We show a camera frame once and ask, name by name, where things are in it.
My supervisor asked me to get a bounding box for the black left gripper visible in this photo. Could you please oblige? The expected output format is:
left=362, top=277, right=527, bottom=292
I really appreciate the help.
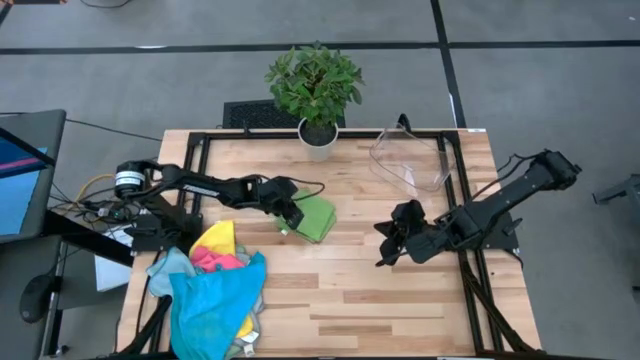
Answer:
left=247, top=177, right=306, bottom=232

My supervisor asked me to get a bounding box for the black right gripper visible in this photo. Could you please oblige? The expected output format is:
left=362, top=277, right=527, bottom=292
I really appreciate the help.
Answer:
left=373, top=199, right=455, bottom=267

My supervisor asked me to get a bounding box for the green microfiber towel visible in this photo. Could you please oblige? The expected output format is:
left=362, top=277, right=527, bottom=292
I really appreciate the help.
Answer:
left=275, top=188, right=338, bottom=245

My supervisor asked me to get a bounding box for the turquoise microfiber towel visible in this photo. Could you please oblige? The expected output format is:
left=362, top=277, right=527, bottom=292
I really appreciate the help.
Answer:
left=168, top=251, right=268, bottom=360

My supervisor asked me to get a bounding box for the yellow microfiber towel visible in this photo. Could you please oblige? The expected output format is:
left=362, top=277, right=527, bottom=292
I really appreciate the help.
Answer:
left=188, top=219, right=257, bottom=342

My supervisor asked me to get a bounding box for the pink microfiber towel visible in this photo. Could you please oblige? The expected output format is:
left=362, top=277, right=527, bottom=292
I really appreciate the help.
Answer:
left=189, top=245, right=247, bottom=274

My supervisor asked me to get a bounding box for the grey microfiber towel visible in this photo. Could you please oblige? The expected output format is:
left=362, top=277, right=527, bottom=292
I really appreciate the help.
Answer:
left=224, top=244, right=267, bottom=359

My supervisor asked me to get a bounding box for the clear plastic bin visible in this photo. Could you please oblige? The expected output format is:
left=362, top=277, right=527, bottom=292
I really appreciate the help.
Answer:
left=368, top=124, right=452, bottom=200

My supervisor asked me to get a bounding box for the white plant pot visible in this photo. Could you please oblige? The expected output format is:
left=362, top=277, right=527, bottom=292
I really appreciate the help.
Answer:
left=297, top=117, right=341, bottom=163

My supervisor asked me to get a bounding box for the black floor vent grate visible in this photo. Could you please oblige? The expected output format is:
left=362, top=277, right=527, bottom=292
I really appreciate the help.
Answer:
left=222, top=99, right=347, bottom=130

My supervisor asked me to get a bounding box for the green leafy plant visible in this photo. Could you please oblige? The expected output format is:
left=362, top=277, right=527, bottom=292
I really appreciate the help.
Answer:
left=263, top=40, right=366, bottom=129

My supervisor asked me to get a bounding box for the white paper sheet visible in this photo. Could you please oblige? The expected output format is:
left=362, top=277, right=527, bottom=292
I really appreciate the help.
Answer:
left=93, top=223, right=136, bottom=293

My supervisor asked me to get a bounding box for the black tripod leg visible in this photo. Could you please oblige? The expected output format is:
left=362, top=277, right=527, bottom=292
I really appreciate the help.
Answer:
left=592, top=173, right=640, bottom=206

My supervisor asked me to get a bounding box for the black computer mouse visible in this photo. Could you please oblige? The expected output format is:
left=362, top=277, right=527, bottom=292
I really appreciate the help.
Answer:
left=19, top=273, right=56, bottom=324

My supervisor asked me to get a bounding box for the blue screen monitor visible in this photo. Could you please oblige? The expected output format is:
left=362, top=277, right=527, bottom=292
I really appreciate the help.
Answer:
left=0, top=108, right=68, bottom=245

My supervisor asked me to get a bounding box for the black side desk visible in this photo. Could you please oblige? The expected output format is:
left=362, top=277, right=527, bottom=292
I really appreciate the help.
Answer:
left=0, top=209, right=135, bottom=360

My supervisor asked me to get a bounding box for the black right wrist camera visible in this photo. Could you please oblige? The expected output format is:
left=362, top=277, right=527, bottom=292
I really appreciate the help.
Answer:
left=399, top=219, right=432, bottom=252

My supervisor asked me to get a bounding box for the black left wrist camera cable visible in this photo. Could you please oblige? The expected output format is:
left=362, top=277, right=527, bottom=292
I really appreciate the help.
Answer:
left=287, top=174, right=327, bottom=204

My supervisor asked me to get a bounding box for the black aluminium table frame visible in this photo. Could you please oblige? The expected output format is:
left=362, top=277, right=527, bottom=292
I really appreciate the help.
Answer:
left=117, top=128, right=542, bottom=359

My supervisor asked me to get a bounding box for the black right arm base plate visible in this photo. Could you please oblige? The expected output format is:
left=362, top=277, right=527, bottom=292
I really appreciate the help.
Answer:
left=446, top=209, right=522, bottom=254

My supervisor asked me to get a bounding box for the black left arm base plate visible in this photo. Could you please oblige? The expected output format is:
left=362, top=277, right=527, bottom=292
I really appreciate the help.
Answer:
left=124, top=197, right=204, bottom=254

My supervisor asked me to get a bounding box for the black cable bundle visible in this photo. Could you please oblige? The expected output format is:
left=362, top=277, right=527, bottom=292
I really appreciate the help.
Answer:
left=48, top=172, right=151, bottom=227

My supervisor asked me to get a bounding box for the yellow cable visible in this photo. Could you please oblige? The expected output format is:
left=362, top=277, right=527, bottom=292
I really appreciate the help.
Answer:
left=63, top=173, right=120, bottom=217

